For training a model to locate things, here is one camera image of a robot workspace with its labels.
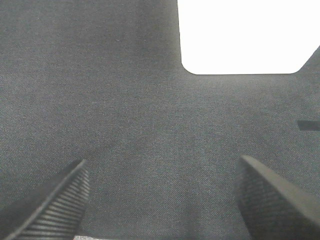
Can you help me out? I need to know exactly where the white plastic storage bin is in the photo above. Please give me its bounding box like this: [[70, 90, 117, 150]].
[[177, 0, 320, 75]]

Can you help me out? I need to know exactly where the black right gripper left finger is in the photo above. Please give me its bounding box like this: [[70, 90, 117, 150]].
[[0, 160, 90, 240]]

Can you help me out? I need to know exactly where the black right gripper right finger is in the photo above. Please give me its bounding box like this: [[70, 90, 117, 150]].
[[235, 155, 320, 240]]

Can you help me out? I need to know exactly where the black tape strip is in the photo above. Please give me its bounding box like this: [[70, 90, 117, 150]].
[[297, 120, 320, 131]]

